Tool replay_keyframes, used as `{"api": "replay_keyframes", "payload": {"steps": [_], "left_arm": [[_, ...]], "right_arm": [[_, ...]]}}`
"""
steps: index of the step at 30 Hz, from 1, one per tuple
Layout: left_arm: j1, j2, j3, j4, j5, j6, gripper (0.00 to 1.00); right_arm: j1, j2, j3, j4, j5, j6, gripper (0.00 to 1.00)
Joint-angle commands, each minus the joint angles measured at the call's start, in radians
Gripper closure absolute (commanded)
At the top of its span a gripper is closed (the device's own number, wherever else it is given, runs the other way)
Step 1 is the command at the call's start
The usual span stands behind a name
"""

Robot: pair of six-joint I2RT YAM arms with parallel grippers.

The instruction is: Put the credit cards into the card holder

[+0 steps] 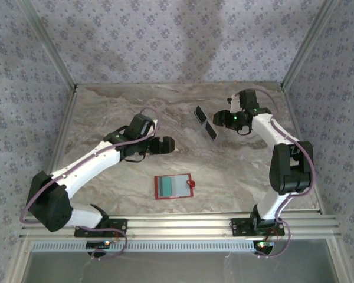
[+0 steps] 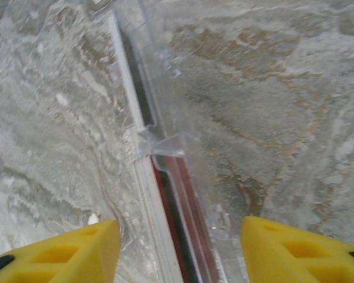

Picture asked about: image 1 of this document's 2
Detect grey slotted cable duct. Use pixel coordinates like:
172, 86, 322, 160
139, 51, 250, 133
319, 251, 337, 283
26, 240, 257, 253

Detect aluminium frame leg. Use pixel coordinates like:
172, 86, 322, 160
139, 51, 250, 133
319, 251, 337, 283
7, 239, 33, 283
327, 238, 349, 283

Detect red leather card holder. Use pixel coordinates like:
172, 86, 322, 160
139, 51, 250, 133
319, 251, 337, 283
153, 173, 196, 200

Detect black credit card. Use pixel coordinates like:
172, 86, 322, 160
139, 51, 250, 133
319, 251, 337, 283
194, 105, 208, 124

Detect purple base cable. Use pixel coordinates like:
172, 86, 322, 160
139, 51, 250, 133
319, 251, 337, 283
255, 219, 291, 260
91, 227, 129, 262

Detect aluminium table edge rail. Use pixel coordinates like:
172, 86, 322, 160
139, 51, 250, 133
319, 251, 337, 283
44, 88, 79, 177
281, 87, 325, 215

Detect dark glossy credit card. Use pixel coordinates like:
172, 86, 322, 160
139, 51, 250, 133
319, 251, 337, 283
204, 120, 219, 143

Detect long aluminium mounting rail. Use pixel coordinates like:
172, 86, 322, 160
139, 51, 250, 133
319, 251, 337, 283
19, 214, 342, 240

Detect floral patterned backdrop cloth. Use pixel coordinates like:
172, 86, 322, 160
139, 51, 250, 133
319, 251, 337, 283
0, 0, 354, 283

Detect grey metal panel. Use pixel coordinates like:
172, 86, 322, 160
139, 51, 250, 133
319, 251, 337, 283
20, 250, 340, 283

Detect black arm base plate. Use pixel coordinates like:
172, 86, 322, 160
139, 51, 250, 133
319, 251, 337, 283
73, 218, 128, 238
230, 218, 286, 236

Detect aluminium frame post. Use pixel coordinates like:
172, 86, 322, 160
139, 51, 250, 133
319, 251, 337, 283
19, 0, 78, 93
280, 0, 340, 91

